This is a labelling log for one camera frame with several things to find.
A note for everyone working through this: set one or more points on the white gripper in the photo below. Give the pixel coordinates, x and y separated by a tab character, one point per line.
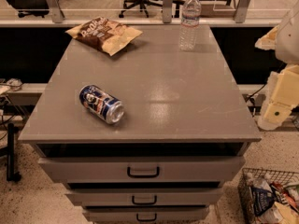
289	41

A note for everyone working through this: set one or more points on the blue pepsi can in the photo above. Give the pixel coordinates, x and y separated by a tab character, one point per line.
103	105

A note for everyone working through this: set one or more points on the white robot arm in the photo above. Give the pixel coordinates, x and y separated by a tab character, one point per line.
284	40

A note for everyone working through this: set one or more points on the snack packets in basket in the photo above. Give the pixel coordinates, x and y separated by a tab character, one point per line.
273	203

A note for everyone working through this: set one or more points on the grey drawer cabinet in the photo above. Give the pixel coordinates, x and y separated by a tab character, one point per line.
176	104

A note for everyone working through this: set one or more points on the top grey drawer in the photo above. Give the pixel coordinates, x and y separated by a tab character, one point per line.
141	169

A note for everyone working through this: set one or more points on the grey drawer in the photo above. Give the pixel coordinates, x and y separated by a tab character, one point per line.
143	197
141	169
145	214

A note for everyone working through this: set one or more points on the clear plastic water bottle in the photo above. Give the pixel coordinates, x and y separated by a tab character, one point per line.
190	17

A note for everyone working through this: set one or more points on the brown chip bag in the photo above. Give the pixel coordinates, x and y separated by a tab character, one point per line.
104	35

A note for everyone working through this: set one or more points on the middle grey drawer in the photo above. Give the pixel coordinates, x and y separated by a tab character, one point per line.
143	197

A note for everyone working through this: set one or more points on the bottom grey drawer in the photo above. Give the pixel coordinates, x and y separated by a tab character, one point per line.
145	214

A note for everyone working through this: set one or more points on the black metal stand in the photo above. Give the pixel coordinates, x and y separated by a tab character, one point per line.
12	175

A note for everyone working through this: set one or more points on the wire basket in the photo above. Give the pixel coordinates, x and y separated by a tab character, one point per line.
282	177

